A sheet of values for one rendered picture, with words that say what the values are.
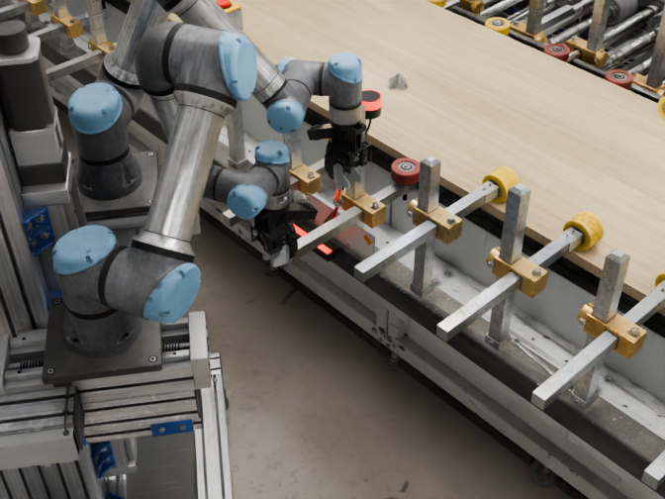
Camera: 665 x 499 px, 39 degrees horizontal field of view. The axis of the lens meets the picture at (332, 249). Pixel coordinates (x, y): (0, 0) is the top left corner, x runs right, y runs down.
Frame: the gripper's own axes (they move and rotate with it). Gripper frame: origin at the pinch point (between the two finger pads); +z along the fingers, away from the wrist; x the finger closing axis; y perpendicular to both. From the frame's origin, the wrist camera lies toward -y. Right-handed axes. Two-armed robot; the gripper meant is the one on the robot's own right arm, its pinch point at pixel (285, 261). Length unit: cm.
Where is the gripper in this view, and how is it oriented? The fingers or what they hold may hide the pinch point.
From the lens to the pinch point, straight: 231.2
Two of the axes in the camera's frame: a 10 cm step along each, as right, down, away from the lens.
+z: 0.1, 7.6, 6.5
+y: -7.4, 4.5, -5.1
